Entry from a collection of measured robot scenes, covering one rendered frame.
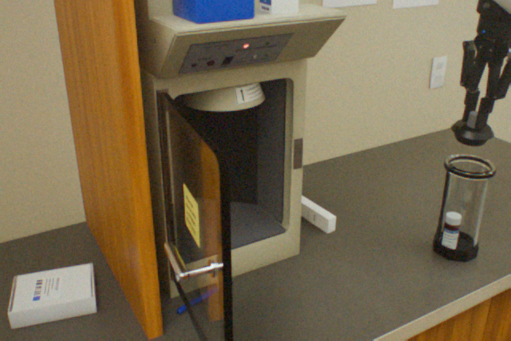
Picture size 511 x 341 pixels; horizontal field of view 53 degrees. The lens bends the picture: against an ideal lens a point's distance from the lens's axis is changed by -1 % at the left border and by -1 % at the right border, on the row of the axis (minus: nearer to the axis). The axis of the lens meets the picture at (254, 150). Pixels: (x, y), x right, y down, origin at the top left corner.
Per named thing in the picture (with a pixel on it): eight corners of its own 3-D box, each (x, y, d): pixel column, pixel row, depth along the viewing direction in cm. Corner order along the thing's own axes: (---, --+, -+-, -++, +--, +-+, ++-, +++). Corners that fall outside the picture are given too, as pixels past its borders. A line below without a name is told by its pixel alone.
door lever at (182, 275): (196, 246, 81) (195, 231, 80) (215, 281, 73) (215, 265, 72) (162, 253, 79) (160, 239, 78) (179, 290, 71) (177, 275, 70)
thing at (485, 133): (440, 136, 118) (445, 109, 115) (467, 128, 122) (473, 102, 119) (472, 152, 111) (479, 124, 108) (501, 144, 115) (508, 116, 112)
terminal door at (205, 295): (177, 281, 104) (164, 89, 88) (231, 398, 78) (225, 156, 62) (174, 282, 104) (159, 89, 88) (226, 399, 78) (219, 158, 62)
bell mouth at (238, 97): (167, 93, 111) (165, 68, 109) (239, 81, 119) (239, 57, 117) (201, 117, 97) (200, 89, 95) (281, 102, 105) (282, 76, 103)
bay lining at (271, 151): (142, 211, 125) (128, 66, 111) (237, 186, 137) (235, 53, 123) (182, 263, 105) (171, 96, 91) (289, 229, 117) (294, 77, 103)
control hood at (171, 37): (152, 77, 88) (147, 17, 84) (308, 54, 103) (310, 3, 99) (177, 93, 79) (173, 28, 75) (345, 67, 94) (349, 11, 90)
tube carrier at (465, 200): (421, 241, 124) (433, 160, 116) (452, 228, 129) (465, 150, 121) (458, 264, 116) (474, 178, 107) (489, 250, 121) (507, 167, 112)
